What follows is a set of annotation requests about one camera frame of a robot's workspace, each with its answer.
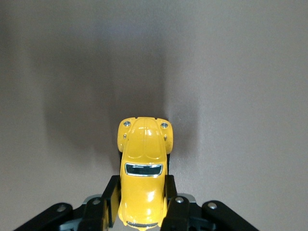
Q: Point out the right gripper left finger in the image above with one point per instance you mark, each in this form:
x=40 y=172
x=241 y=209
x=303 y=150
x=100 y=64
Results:
x=96 y=216

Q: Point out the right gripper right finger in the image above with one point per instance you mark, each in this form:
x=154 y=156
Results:
x=178 y=216

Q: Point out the yellow beetle toy car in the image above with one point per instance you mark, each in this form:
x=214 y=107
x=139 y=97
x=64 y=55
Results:
x=144 y=192

